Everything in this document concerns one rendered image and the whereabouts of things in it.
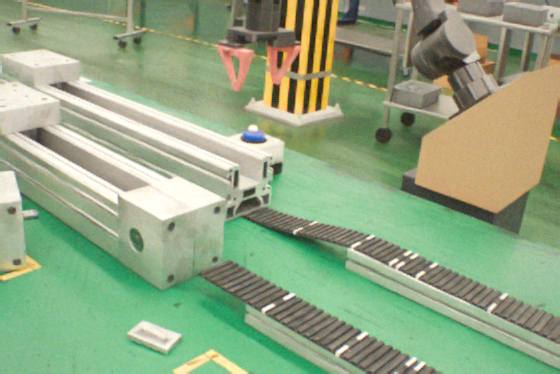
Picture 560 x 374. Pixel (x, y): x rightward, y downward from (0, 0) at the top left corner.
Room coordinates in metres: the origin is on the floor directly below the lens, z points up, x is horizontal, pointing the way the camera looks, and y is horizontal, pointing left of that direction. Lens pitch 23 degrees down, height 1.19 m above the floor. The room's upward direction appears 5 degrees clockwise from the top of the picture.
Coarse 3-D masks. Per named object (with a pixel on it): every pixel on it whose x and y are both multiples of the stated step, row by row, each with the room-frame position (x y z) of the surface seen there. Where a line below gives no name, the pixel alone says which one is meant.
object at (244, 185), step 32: (64, 96) 1.15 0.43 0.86; (96, 96) 1.19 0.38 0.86; (96, 128) 1.06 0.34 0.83; (128, 128) 1.00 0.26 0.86; (160, 128) 1.05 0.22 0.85; (192, 128) 1.01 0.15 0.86; (160, 160) 0.94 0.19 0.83; (192, 160) 0.89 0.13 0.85; (224, 160) 0.87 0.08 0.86; (256, 160) 0.90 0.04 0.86; (224, 192) 0.84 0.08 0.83; (256, 192) 0.89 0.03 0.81
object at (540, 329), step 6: (546, 318) 0.59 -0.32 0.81; (552, 318) 0.60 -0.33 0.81; (558, 318) 0.59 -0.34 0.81; (540, 324) 0.58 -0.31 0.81; (546, 324) 0.58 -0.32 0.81; (552, 324) 0.58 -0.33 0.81; (558, 324) 0.59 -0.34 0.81; (534, 330) 0.57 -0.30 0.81; (540, 330) 0.57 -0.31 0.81; (546, 330) 0.57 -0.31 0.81; (552, 330) 0.57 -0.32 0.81; (546, 336) 0.56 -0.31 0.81
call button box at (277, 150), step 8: (232, 136) 1.06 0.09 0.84; (240, 136) 1.06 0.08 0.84; (248, 144) 1.03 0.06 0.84; (256, 144) 1.03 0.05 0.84; (264, 144) 1.04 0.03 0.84; (272, 144) 1.04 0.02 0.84; (280, 144) 1.05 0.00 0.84; (272, 152) 1.04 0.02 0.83; (280, 152) 1.05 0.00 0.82; (280, 160) 1.05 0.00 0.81; (280, 168) 1.06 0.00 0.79
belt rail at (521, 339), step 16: (352, 256) 0.73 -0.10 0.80; (368, 272) 0.71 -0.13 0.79; (384, 272) 0.70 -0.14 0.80; (400, 272) 0.68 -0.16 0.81; (400, 288) 0.68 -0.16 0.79; (416, 288) 0.67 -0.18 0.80; (432, 288) 0.65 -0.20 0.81; (432, 304) 0.65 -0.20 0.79; (448, 304) 0.64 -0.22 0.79; (464, 304) 0.63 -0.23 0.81; (464, 320) 0.62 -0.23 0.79; (480, 320) 0.62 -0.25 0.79; (496, 320) 0.60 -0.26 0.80; (496, 336) 0.59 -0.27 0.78; (512, 336) 0.59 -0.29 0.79; (528, 336) 0.57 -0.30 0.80; (528, 352) 0.57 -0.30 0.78; (544, 352) 0.56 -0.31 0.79
